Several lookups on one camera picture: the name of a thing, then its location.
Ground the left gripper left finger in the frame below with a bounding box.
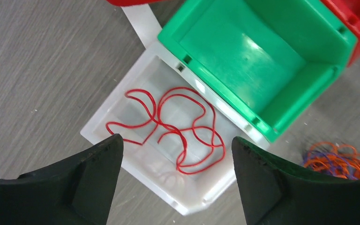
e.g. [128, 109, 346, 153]
[0, 134, 124, 225]

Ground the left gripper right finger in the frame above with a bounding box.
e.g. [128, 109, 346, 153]
[232, 136, 360, 225]

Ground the cable pile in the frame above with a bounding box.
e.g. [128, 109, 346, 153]
[302, 141, 360, 181]

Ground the red cable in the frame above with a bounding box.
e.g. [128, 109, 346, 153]
[105, 87, 226, 175]

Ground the white plastic bin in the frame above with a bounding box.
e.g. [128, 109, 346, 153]
[81, 44, 270, 215]

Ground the green plastic bin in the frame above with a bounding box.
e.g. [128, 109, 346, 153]
[158, 0, 357, 143]

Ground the white clothes rack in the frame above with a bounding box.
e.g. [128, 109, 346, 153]
[121, 4, 162, 49]

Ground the red plastic bin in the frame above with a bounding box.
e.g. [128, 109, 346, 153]
[105, 0, 360, 68]

